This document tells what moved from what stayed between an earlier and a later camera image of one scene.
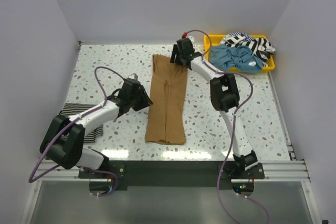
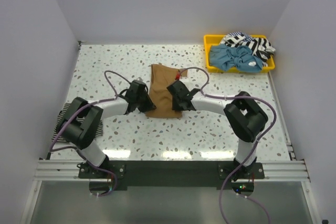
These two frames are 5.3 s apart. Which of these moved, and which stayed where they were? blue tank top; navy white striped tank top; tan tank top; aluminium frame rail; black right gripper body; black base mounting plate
Moved: black right gripper body; tan tank top
Stayed: aluminium frame rail; navy white striped tank top; black base mounting plate; blue tank top
